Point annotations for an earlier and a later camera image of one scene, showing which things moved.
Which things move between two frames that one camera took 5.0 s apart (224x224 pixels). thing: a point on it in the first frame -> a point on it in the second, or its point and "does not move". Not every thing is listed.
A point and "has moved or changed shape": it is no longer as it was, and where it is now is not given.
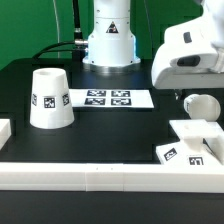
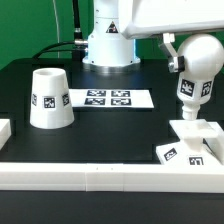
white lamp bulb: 202,107 has moved or changed shape
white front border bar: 109,177 does not move
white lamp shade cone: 50,100 does not move
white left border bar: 5,131 does not move
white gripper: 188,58 -> 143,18
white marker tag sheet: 110,98 does not move
